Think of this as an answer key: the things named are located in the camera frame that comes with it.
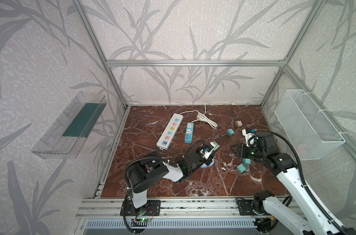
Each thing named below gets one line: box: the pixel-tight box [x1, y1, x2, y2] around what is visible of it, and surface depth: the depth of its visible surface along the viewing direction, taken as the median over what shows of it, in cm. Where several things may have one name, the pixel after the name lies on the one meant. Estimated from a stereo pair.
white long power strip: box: [156, 113, 184, 151], surface depth 103 cm
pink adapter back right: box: [235, 120, 243, 127], surface depth 110 cm
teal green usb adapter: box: [237, 162, 247, 173], surface depth 88 cm
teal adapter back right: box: [226, 128, 235, 137], surface depth 104 cm
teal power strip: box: [184, 122, 195, 144], surface depth 104 cm
